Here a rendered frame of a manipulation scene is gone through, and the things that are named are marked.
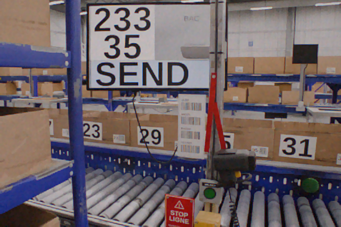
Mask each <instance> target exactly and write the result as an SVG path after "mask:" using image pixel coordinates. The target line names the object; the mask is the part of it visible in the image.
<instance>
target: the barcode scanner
mask: <svg viewBox="0 0 341 227"><path fill-rule="evenodd" d="M256 165H257V160H256V154H255V152H254V151H248V150H237V149H236V148H228V149H220V150H219V151H217V152H215V154H214V156H213V167H214V169H215V170H216V171H218V173H219V177H220V181H221V182H218V183H217V187H226V186H233V185H235V184H236V182H235V181H236V180H237V177H240V176H241V174H240V171H246V170H255V168H256Z"/></svg>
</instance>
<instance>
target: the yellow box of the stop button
mask: <svg viewBox="0 0 341 227"><path fill-rule="evenodd" d="M194 227H227V226H225V225H224V226H222V225H221V215H220V214H216V213H213V212H208V211H199V213H198V214H197V216H196V218H195V222H194Z"/></svg>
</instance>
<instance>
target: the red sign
mask: <svg viewBox="0 0 341 227"><path fill-rule="evenodd" d="M194 203H195V198H188V197H181V196H176V195H170V194H165V218H164V227H194Z"/></svg>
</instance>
